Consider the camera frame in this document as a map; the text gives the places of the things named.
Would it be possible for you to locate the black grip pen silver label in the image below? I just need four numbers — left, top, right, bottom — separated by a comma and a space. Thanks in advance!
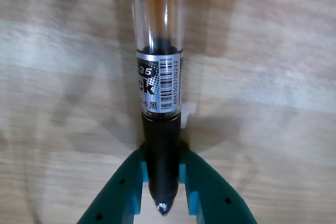
131, 0, 184, 217

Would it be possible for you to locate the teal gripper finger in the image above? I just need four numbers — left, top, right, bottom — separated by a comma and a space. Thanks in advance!
76, 148, 150, 224
180, 148, 258, 224

